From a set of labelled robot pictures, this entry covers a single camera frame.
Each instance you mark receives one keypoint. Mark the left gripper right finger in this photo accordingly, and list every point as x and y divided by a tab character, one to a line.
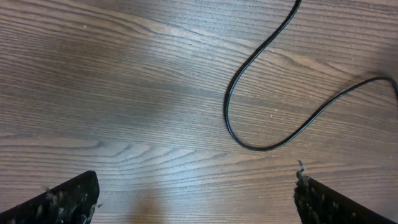
318	204

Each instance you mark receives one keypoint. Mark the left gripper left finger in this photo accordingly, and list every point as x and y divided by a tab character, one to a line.
72	202

